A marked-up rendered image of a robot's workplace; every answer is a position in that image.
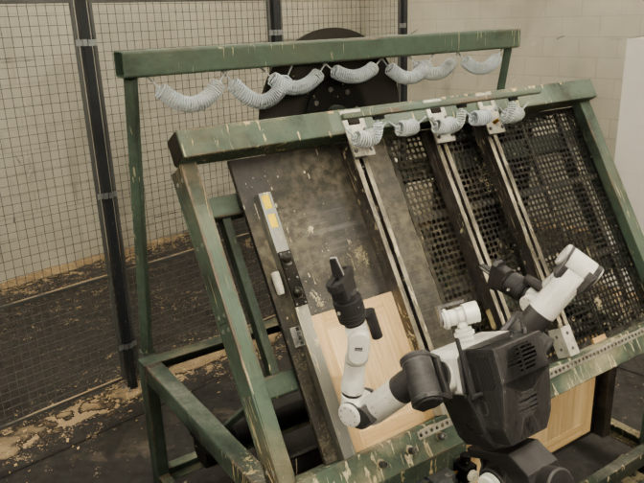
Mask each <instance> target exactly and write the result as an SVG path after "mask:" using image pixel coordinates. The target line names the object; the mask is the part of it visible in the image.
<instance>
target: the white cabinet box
mask: <svg viewBox="0 0 644 483"><path fill-rule="evenodd" d="M614 164H615V166H616V169H617V170H618V173H619V175H620V178H621V180H622V183H623V185H624V188H625V190H626V193H627V195H628V198H629V200H630V203H631V205H632V208H633V211H634V213H635V215H636V218H637V220H638V223H639V225H640V228H641V230H642V233H643V235H644V36H643V37H636V38H627V46H626V55H625V65H624V74H623V83H622V93H621V102H620V111H619V120H618V129H617V139H616V148H615V157H614Z"/></svg>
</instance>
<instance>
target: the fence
mask: <svg viewBox="0 0 644 483"><path fill-rule="evenodd" d="M267 195H269V198H270V201H271V204H272V207H273V208H270V209H265V206H264V203H263V200H262V196H267ZM254 199H255V202H256V205H257V209H258V212H259V215H260V218H261V221H262V224H263V227H264V231H265V234H266V237H267V240H268V244H269V247H270V250H271V253H272V256H273V259H274V262H275V264H276V267H277V270H278V271H279V273H280V276H281V279H282V282H283V285H284V289H285V295H286V298H287V302H288V305H289V308H290V311H291V315H292V318H293V321H294V324H295V327H296V326H298V325H299V327H300V330H301V333H302V336H303V338H304V341H305V344H306V345H303V346H302V347H303V350H304V354H305V357H306V360H307V363H308V365H309V368H310V373H311V376H312V379H313V382H314V385H315V389H316V392H317V395H318V398H319V401H320V403H321V406H322V409H323V412H324V415H325V418H326V421H327V425H328V428H329V431H330V433H331V436H332V439H333V444H334V447H335V450H336V453H337V456H338V459H339V460H345V459H347V458H349V457H351V456H354V455H356V451H355V448H354V445H353V442H352V439H351V436H350V432H349V429H348V427H347V426H346V425H344V424H343V423H342V421H341V420H340V418H339V415H338V409H339V407H340V403H339V400H338V397H337V395H336V392H335V389H334V384H333V381H332V378H331V375H330V372H329V368H328V365H327V362H326V359H325V357H324V354H323V351H322V348H321V345H320V342H319V339H318V336H317V333H316V330H315V327H314V325H313V322H312V319H311V314H310V311H309V308H308V304H306V305H304V306H300V307H297V308H295V306H294V303H293V300H292V297H291V294H290V291H289V288H288V283H287V280H286V277H285V274H284V270H283V268H282V265H281V262H280V259H279V256H278V252H281V251H285V250H288V244H287V240H286V237H285V234H284V231H283V228H282V225H281V222H280V220H279V217H278V214H277V211H276V208H275V205H274V202H273V199H272V196H271V193H270V192H267V193H262V194H257V195H256V196H255V197H254ZM270 214H275V216H276V219H277V222H278V225H279V227H274V228H271V225H270V222H269V219H268V216H267V215H270Z"/></svg>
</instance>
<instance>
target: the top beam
mask: <svg viewBox="0 0 644 483"><path fill-rule="evenodd" d="M536 88H540V90H541V93H539V94H536V95H529V96H521V97H517V98H518V100H517V101H514V103H517V106H519V107H521V108H523V107H524V106H525V104H526V103H527V102H529V104H528V105H526V106H525V108H524V109H523V110H524V112H525V113H532V112H538V111H544V110H550V109H556V108H563V107H569V106H573V105H575V104H578V103H580V102H585V101H590V100H592V99H593V98H595V97H597V94H596V92H595V90H594V87H593V85H592V82H591V80H590V79H585V80H571V81H563V82H555V83H548V84H540V85H532V86H524V87H517V88H509V89H501V90H494V91H486V92H478V93H470V94H463V95H455V96H447V97H440V98H432V99H424V100H417V101H409V102H401V103H387V104H379V105H371V106H364V107H356V108H348V109H340V110H333V111H325V112H317V113H310V114H302V115H294V116H286V117H279V118H271V119H263V120H256V121H248V122H240V123H233V124H225V125H217V126H204V127H196V128H188V129H180V130H176V131H175V132H174V133H173V135H172V137H171V138H170V140H169V141H168V146H169V150H170V153H171V156H172V161H173V164H174V166H175V167H176V168H179V165H180V164H181V163H183V162H189V161H196V163H197V164H198V165H200V164H207V163H213V162H219V161H225V160H231V159H238V158H244V157H250V156H256V155H262V154H269V153H274V152H281V151H287V150H299V149H304V148H310V147H317V146H323V145H329V144H335V143H341V142H348V138H347V135H346V132H345V129H344V127H343V125H342V122H341V119H340V116H339V113H338V111H343V110H351V109H359V108H360V111H365V110H372V109H380V108H387V107H395V106H402V105H410V104H422V103H423V101H426V100H434V99H441V101H446V100H454V99H461V98H468V97H474V94H479V93H487V92H491V93H492V94H498V93H506V92H513V91H520V90H528V89H536ZM494 102H495V105H499V106H500V107H501V108H502V110H504V109H505V108H508V104H510V103H511V102H509V100H508V99H500V100H494ZM459 109H460V108H457V107H456V105H452V106H445V111H446V113H447V116H448V117H449V116H450V117H453V118H454V119H456V113H457V112H456V111H459ZM462 110H466V111H467V112H468V113H470V114H471V113H472V112H473V111H475V110H479V107H478V105H477V103H467V107H463V109H462ZM424 116H426V118H425V119H424V120H422V119H423V118H424ZM384 117H385V118H384V119H381V120H379V121H380V122H382V123H383V124H384V123H385V122H387V124H386V125H385V126H384V128H383V134H382V136H384V135H391V134H396V133H395V127H394V126H392V125H390V124H388V121H389V122H391V123H392V124H394V125H395V124H396V123H397V122H398V121H401V120H403V121H404V120H409V119H415V120H416V121H417V122H419V121H421V120H422V121H421V122H420V123H419V125H420V130H422V129H428V128H431V125H430V122H429V119H428V118H427V115H426V111H425V110H424V109H423V110H416V111H409V112H402V113H395V114H388V115H384ZM363 119H364V122H365V125H366V127H367V129H369V128H371V127H374V126H376V125H373V123H376V121H377V120H373V118H372V117H367V118H363Z"/></svg>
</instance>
